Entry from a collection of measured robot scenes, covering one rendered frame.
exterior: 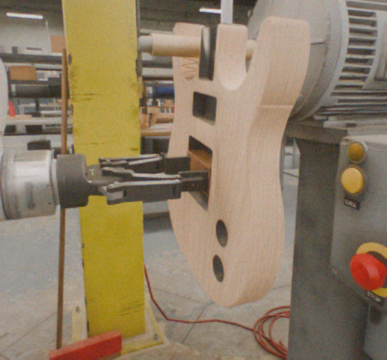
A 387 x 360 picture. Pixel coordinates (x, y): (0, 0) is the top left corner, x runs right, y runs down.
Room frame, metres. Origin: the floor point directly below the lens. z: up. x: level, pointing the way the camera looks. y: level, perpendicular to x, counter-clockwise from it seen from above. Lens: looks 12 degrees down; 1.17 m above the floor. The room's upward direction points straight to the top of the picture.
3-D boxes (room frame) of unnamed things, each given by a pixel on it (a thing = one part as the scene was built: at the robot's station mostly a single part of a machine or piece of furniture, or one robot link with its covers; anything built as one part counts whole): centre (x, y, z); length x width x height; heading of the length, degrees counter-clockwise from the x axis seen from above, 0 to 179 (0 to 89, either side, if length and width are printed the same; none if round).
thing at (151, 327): (1.48, 0.40, 0.02); 0.40 x 0.40 x 0.02; 20
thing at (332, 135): (0.69, -0.38, 1.11); 0.36 x 0.24 x 0.04; 110
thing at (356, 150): (0.39, -0.20, 1.10); 0.03 x 0.01 x 0.03; 20
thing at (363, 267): (0.34, -0.21, 0.97); 0.04 x 0.04 x 0.04; 20
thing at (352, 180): (0.39, -0.20, 1.07); 0.03 x 0.01 x 0.03; 20
